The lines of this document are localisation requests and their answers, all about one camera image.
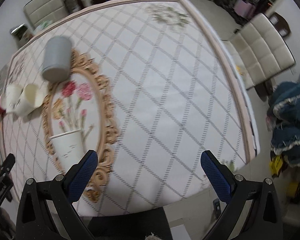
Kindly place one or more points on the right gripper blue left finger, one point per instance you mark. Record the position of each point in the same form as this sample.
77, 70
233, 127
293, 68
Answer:
79, 175

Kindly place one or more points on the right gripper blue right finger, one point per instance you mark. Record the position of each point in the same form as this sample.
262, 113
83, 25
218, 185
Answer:
218, 174

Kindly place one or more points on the white paper cup with print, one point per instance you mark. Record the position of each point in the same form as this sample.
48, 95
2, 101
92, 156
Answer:
68, 147

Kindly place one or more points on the white floral paper cup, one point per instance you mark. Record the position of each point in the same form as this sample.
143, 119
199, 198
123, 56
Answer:
13, 92

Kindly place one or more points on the white paper cup lying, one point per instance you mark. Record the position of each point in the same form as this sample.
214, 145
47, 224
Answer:
30, 99

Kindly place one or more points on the blue denim clothing pile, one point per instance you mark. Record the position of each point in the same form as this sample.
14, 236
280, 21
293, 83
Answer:
283, 118

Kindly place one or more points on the yellow object on chair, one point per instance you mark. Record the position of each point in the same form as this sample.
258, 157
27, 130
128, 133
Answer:
240, 71

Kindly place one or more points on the floral diamond pattern tablecloth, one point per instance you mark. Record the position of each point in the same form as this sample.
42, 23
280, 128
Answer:
151, 87

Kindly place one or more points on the grey ribbed mug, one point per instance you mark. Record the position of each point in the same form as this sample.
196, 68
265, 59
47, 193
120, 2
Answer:
57, 59

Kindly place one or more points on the white padded chair right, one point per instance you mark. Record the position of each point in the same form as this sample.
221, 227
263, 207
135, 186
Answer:
260, 51

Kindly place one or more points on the white padded chair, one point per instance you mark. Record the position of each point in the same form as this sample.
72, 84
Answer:
260, 51
39, 11

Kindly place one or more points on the tall printed carton box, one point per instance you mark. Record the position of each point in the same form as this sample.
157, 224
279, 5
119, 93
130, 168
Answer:
21, 34

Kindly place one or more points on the dark wooden chair right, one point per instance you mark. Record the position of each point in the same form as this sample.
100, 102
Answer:
280, 24

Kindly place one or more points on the pink suitcase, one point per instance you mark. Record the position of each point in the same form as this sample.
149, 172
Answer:
242, 8

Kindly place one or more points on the white padded chair left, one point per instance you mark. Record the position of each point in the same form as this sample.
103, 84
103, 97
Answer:
39, 11

